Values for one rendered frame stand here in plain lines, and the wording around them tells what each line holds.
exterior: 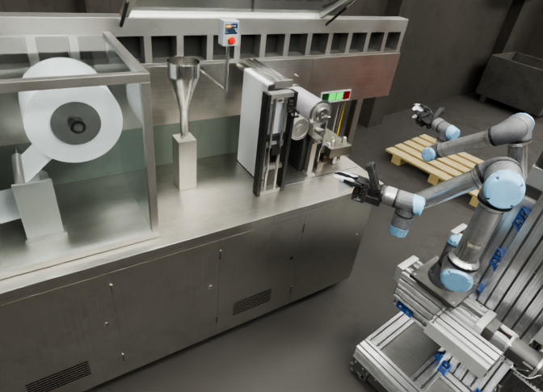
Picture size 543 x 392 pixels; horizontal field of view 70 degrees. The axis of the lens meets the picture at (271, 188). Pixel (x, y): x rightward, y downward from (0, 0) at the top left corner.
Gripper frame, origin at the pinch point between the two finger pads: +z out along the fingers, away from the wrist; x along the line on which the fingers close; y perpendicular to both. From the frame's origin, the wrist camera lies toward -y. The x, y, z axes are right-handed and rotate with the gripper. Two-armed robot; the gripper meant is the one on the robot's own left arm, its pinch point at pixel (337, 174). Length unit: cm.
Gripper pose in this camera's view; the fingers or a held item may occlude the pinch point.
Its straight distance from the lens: 160.7
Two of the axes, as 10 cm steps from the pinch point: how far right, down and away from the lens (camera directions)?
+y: -1.7, 8.8, 4.4
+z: -9.0, -3.2, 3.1
